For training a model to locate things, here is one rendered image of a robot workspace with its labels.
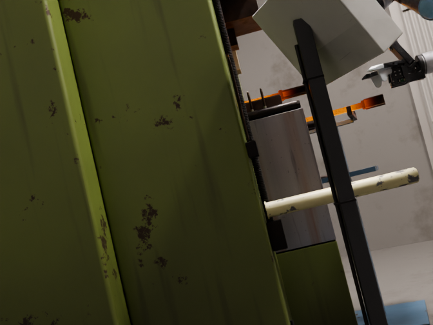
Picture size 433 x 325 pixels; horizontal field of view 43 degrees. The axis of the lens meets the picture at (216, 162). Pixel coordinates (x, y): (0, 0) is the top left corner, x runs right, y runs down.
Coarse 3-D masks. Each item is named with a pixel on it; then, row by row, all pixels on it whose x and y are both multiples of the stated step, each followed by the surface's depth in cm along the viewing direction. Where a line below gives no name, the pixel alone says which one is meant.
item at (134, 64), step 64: (64, 0) 165; (128, 0) 163; (192, 0) 161; (128, 64) 162; (192, 64) 160; (128, 128) 161; (192, 128) 159; (128, 192) 160; (192, 192) 158; (256, 192) 156; (128, 256) 159; (192, 256) 157; (256, 256) 155; (192, 320) 156; (256, 320) 154
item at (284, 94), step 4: (292, 88) 199; (296, 88) 199; (300, 88) 200; (304, 88) 199; (280, 92) 198; (284, 92) 200; (288, 92) 200; (292, 92) 200; (296, 92) 199; (300, 92) 199; (304, 92) 198; (264, 96) 200; (268, 96) 200; (284, 96) 200; (288, 96) 199; (292, 96) 199; (296, 96) 201; (252, 100) 200
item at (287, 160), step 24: (264, 120) 185; (288, 120) 184; (264, 144) 185; (288, 144) 184; (312, 144) 183; (264, 168) 184; (288, 168) 183; (312, 168) 182; (288, 192) 183; (288, 216) 183; (312, 216) 182; (288, 240) 182; (312, 240) 181
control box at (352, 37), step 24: (288, 0) 140; (312, 0) 133; (336, 0) 127; (360, 0) 128; (264, 24) 155; (288, 24) 147; (312, 24) 140; (336, 24) 133; (360, 24) 127; (384, 24) 129; (288, 48) 155; (336, 48) 139; (360, 48) 133; (384, 48) 128; (336, 72) 146
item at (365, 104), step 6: (378, 96) 231; (366, 102) 233; (372, 102) 233; (378, 102) 232; (384, 102) 231; (342, 108) 236; (354, 108) 234; (360, 108) 236; (366, 108) 233; (336, 114) 236; (306, 120) 241; (312, 120) 240
